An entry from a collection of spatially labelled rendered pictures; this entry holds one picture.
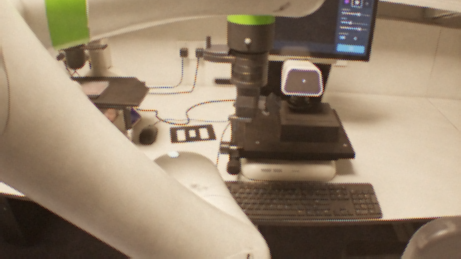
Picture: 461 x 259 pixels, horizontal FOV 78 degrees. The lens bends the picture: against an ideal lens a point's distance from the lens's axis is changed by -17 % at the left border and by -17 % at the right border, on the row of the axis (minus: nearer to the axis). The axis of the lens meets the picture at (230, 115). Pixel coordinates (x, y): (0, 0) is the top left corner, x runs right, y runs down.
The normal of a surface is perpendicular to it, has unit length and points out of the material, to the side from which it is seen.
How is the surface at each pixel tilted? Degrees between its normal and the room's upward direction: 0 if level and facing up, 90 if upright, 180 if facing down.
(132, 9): 113
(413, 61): 90
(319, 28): 93
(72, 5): 90
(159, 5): 106
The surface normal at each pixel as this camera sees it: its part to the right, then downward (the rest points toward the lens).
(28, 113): 0.79, 0.09
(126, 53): -0.06, 0.46
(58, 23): 0.47, 0.64
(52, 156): 0.66, 0.27
